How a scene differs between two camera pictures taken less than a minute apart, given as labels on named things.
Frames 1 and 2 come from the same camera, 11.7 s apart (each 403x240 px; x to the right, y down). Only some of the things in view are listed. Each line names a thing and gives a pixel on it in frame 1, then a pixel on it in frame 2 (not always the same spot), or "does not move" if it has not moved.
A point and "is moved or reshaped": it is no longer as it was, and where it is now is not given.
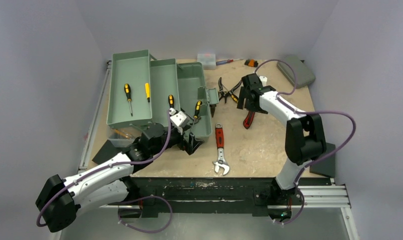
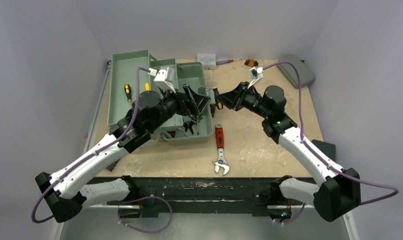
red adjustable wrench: (220, 142) does not move
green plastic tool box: (142, 91) does not move
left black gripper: (189, 146) → (197, 101)
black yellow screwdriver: (199, 102) is moved or reshaped
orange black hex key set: (251, 63) does not move
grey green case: (305, 75) does not move
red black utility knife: (247, 122) is moved or reshaped
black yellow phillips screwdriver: (127, 90) does not move
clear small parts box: (208, 61) does not move
